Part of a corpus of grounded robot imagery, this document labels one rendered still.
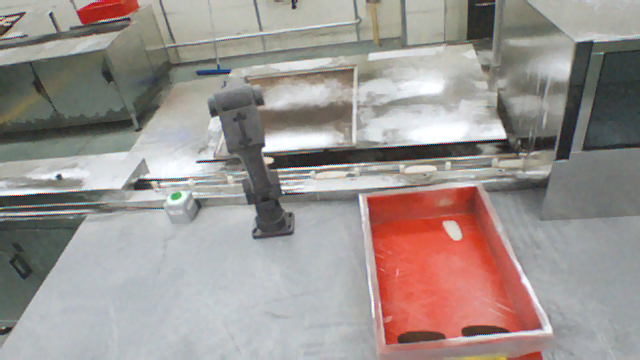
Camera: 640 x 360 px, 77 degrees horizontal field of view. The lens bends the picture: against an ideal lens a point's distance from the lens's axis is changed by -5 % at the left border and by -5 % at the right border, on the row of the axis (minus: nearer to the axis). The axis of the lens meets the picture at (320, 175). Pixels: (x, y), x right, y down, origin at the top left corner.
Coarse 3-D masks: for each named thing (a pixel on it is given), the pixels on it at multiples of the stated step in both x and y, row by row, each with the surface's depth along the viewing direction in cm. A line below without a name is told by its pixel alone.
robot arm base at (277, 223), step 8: (280, 208) 119; (256, 216) 126; (264, 216) 117; (272, 216) 117; (280, 216) 119; (288, 216) 124; (256, 224) 123; (264, 224) 117; (272, 224) 117; (280, 224) 119; (288, 224) 121; (256, 232) 121; (264, 232) 119; (272, 232) 119; (280, 232) 119; (288, 232) 119
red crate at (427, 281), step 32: (384, 224) 117; (416, 224) 115; (384, 256) 107; (416, 256) 105; (448, 256) 104; (480, 256) 102; (384, 288) 99; (416, 288) 97; (448, 288) 96; (480, 288) 95; (384, 320) 92; (416, 320) 91; (448, 320) 89; (480, 320) 88; (512, 320) 87
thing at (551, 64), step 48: (528, 0) 107; (576, 0) 102; (624, 0) 98; (528, 48) 109; (576, 48) 132; (624, 48) 81; (528, 96) 112; (576, 96) 133; (528, 144) 115; (576, 144) 95; (576, 192) 103; (624, 192) 101
